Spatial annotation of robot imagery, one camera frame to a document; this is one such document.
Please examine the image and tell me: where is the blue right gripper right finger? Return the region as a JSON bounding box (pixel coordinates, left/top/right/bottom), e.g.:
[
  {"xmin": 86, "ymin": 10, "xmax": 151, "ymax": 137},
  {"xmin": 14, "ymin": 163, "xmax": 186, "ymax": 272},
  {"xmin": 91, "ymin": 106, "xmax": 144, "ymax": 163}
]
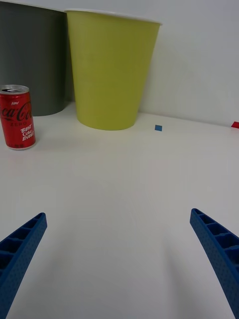
[{"xmin": 189, "ymin": 208, "xmax": 239, "ymax": 319}]

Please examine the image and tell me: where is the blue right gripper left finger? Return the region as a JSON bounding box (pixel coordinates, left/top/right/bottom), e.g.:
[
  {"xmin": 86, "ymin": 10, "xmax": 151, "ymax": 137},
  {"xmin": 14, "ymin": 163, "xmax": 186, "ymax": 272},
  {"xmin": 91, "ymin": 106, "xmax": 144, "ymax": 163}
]
[{"xmin": 0, "ymin": 212, "xmax": 48, "ymax": 319}]

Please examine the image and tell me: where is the red drink can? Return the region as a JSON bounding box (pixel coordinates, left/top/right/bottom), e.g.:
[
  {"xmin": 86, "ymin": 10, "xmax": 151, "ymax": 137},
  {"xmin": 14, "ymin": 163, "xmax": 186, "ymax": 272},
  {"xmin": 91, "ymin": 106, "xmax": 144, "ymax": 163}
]
[{"xmin": 0, "ymin": 84, "xmax": 37, "ymax": 151}]

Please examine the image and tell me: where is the grey plastic bin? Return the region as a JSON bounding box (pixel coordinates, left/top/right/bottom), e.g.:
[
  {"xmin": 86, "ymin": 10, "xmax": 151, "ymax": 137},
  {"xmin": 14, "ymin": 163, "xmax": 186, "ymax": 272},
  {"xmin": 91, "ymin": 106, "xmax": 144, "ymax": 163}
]
[{"xmin": 0, "ymin": 1, "xmax": 69, "ymax": 117}]

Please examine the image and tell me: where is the yellow-green plastic bin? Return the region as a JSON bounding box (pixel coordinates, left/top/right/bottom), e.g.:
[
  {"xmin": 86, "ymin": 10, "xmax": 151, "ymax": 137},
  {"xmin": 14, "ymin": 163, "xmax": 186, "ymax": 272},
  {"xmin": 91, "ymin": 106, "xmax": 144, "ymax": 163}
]
[{"xmin": 64, "ymin": 9, "xmax": 163, "ymax": 131}]

